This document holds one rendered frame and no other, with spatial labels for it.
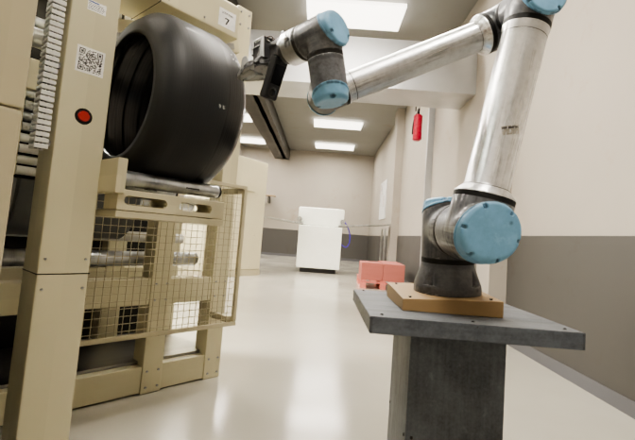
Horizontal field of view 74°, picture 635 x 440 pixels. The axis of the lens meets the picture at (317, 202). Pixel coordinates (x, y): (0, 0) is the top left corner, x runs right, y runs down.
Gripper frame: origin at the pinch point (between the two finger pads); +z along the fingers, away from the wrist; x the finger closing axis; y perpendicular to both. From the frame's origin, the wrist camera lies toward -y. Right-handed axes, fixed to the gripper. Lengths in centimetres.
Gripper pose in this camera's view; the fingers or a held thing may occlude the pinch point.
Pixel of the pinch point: (241, 79)
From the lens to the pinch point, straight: 130.9
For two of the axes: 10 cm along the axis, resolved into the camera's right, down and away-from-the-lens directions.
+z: -7.6, 1.1, 6.4
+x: -6.5, -1.1, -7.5
